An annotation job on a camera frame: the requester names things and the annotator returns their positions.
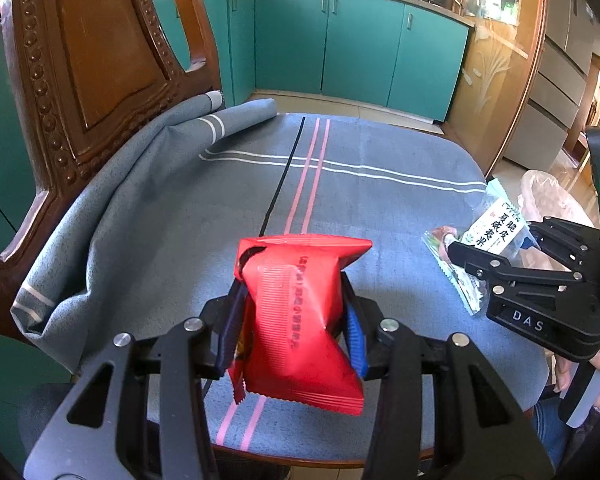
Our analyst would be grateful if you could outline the person's jeans leg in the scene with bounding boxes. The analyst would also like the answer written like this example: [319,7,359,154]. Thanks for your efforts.
[532,400,576,467]

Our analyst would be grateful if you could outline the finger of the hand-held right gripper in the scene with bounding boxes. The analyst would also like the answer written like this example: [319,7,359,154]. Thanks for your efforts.
[525,215,600,273]
[447,240,588,306]

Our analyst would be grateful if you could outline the carved wooden chair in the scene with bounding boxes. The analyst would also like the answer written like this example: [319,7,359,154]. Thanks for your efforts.
[0,0,536,466]

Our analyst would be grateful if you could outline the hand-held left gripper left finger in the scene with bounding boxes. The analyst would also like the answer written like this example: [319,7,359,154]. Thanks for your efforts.
[22,280,253,480]

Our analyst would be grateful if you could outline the clear plastic bin liner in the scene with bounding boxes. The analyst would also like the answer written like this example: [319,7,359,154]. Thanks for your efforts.
[522,170,596,231]

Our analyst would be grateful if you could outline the blue striped blanket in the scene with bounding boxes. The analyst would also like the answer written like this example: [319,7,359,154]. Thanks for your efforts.
[10,91,551,466]

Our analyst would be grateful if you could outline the brown wooden door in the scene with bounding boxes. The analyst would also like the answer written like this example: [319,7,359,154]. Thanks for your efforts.
[562,54,600,161]

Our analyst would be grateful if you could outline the wood framed glass door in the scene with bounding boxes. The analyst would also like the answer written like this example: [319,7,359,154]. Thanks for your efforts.
[442,0,548,176]

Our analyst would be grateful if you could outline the red snack packet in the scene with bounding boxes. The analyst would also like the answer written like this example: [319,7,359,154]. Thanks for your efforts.
[227,234,374,417]

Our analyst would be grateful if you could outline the grey kitchen countertop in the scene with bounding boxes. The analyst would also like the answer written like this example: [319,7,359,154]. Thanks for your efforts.
[145,0,476,28]

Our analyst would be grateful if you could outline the teal lower kitchen cabinets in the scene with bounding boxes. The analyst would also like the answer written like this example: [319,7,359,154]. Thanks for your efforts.
[0,0,471,256]

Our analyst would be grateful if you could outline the grey refrigerator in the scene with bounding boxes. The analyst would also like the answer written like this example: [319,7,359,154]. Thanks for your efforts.
[502,0,600,173]

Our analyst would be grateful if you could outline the clear green snack wrapper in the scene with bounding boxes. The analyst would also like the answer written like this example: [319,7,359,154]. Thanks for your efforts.
[422,180,537,316]

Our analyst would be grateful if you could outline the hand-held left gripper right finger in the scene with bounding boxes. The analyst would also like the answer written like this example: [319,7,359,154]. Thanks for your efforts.
[340,272,557,480]

